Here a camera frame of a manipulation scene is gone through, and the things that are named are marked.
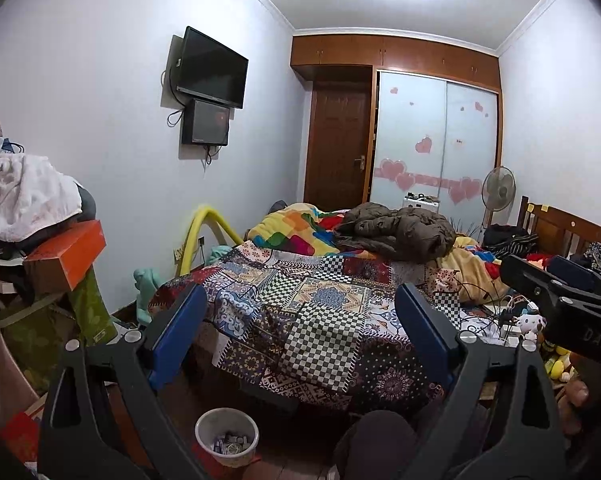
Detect white trash bin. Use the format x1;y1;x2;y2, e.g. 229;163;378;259
194;408;260;468

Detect wooden headboard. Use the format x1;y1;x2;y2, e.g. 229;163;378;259
517;196;601;257

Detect yellow plush toy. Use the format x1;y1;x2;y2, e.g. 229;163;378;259
544;346;576;384

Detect white plush dog toy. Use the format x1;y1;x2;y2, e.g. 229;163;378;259
516;314;547;341

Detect teal plush toy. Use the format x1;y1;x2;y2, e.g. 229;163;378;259
133;268;165;326

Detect black bag on bed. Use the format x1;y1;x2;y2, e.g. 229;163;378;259
481;224;539;260

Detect yellow floral bedsheet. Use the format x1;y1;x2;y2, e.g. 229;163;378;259
436;235;509;304

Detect white standing fan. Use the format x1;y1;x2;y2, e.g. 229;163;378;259
481;166;517;229

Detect patchwork patterned bed quilt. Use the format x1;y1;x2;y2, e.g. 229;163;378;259
147;238;512;411

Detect brown puffer jacket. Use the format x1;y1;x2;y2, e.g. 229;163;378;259
333;203;457;264

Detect green leaf-pattern storage box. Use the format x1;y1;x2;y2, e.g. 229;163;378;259
0;270;117;394

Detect orange shoe box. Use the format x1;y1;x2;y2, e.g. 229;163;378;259
24;220;106;295

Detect colourful block blanket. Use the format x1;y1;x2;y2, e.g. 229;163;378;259
247;203;346;257

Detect red floral gift bag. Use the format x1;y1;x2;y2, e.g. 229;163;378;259
0;411;42;463

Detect frosted sliding wardrobe doors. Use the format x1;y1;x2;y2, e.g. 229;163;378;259
369;72;499;237

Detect white fluffy blanket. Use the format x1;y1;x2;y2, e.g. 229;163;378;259
0;153;82;243

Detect brown wooden door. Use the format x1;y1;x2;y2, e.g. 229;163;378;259
303;81;371;211

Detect wooden overhead cabinet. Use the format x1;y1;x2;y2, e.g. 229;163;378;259
291;34;501;91

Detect white charger with cables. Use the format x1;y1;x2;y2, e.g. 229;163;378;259
459;299;541;346

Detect small black wall monitor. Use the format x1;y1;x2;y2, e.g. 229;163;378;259
181;100;230;146

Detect wall-mounted black television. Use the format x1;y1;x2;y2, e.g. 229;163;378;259
176;26;248;108

